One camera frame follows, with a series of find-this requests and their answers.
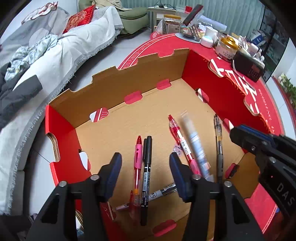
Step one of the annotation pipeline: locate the black marker pen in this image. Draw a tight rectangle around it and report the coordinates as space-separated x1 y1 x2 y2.
140 136 152 226

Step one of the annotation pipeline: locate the red round table mat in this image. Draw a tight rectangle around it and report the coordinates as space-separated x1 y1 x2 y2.
76 32 285 241

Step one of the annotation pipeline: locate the grey clear gel pen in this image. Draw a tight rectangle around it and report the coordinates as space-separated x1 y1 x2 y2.
214 114 223 183

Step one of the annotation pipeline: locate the potted green plant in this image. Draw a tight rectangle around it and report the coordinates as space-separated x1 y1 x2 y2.
279 74 296 108

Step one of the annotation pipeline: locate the white correction pen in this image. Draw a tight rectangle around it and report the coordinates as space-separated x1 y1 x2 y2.
181 111 214 182

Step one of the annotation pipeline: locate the pink red gel pen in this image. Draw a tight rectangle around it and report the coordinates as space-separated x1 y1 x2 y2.
129 136 142 220

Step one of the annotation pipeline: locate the silver black marker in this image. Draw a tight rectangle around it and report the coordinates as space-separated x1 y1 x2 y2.
113 183 177 211

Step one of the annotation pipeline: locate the black radio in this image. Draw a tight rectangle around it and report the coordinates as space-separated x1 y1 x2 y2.
232 51 264 82

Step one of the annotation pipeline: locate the red white gel pen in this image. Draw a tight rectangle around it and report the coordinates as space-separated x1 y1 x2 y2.
168 115 201 174

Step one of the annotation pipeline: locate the red cardboard box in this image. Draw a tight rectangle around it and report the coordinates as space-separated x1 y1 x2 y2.
45 49 271 240

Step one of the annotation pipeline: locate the gold lid glass jar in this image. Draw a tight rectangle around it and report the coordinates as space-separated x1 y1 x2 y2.
215 36 239 62

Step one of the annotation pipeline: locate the white cream jar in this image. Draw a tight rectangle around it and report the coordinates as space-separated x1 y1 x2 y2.
200 36 214 48

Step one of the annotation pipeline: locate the dark grey jacket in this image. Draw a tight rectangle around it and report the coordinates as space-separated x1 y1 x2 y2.
1 63 43 130

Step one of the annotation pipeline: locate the clear plastic snack jar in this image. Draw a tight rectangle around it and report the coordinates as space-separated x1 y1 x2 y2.
162 15 182 34

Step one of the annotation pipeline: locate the light blue patterned cloth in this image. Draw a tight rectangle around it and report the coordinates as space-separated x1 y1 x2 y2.
4 34 59 81

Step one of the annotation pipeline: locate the green armchair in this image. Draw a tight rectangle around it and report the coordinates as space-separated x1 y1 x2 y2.
77 0 149 35

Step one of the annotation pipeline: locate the white covered sofa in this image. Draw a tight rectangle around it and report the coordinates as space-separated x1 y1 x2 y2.
1 6 123 215

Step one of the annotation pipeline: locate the red embroidered cushion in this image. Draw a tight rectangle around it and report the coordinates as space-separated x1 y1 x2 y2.
63 5 95 33

